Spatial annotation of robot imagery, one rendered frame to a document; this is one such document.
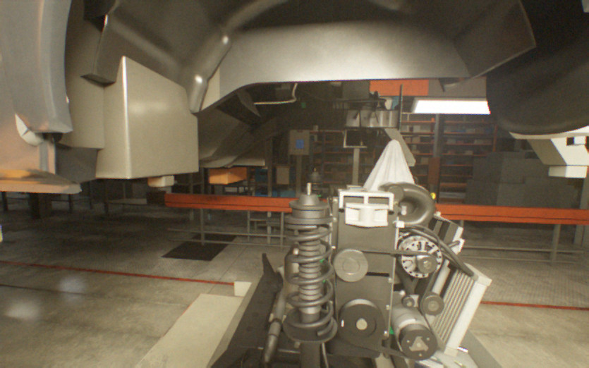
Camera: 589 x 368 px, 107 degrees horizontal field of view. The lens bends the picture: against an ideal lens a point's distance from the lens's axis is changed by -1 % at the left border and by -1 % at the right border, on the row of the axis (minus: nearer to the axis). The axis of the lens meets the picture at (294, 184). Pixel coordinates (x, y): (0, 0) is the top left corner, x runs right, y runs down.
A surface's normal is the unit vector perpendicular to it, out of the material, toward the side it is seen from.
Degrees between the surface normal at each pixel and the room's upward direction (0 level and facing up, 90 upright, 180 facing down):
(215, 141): 102
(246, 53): 90
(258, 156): 90
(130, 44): 112
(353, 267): 90
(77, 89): 95
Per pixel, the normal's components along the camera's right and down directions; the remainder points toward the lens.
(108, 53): 0.93, 0.36
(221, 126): 0.05, 0.35
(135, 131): 0.99, 0.04
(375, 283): -0.11, 0.11
